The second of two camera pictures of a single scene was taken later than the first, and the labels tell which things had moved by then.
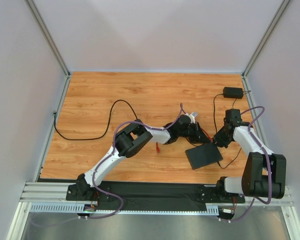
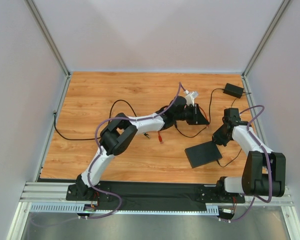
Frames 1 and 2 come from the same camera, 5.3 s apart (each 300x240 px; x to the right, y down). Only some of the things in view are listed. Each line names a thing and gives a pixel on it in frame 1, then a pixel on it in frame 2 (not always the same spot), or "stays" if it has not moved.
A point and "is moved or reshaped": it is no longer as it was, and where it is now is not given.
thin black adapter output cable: x=216 y=134 → x=209 y=118
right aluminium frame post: x=249 y=65 stays
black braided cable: x=55 y=113 stays
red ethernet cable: x=157 y=147 → x=159 y=136
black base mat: x=154 y=196 stays
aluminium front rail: x=47 y=192 stays
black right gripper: x=221 y=136 → x=221 y=136
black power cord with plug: x=230 y=92 is moved or reshaped
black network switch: x=203 y=155 stays
